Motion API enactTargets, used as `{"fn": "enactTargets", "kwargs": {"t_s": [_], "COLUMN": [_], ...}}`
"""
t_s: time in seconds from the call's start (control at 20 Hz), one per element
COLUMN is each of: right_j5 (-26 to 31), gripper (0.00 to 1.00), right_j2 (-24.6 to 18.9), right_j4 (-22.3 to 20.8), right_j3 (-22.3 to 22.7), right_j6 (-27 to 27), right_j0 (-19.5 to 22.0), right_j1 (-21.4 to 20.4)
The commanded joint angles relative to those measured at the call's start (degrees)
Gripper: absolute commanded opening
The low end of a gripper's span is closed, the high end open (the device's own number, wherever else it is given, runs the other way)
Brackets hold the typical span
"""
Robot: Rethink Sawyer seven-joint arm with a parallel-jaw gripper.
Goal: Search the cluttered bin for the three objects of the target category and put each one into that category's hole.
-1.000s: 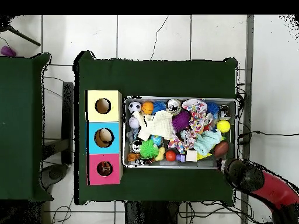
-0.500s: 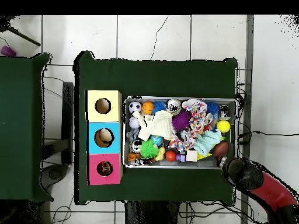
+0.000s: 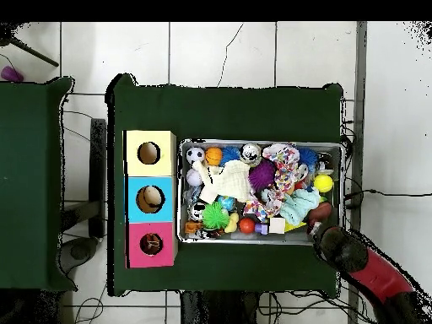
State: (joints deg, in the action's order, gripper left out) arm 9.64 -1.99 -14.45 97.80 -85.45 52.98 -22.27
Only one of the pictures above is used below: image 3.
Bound purple spiky ball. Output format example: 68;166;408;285
248;159;278;192

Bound colourful patterned cloth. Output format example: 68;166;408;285
244;141;306;223

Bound plain wooden cube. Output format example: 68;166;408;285
269;215;288;235

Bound light teal knitted cloth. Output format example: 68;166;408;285
279;188;322;227

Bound orange striped tiger toy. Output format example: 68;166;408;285
140;234;162;255

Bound dark red ball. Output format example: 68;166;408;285
306;201;334;228

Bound clear mesh bin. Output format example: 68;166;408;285
177;139;345;246

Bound wooden box with three holes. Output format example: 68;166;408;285
123;129;178;269

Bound cream knitted cloth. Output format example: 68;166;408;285
193;159;257;205

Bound small orange basketball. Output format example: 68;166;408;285
205;146;224;167

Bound small soccer ball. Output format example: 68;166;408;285
185;145;207;165

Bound green fuzzy toy with eyes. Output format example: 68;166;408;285
202;202;231;232

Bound small red ball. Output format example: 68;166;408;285
239;217;257;235

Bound blue spiky ball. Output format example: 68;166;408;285
300;148;319;170

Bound yellow ball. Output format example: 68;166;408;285
313;174;335;193

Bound green cloth side table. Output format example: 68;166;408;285
0;73;77;294

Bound black tripod leg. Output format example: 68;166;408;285
0;23;61;68

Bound purple plastic cup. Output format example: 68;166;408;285
0;66;24;84

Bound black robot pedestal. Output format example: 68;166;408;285
179;289;271;324

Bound black floor cable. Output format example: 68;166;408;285
343;188;432;203

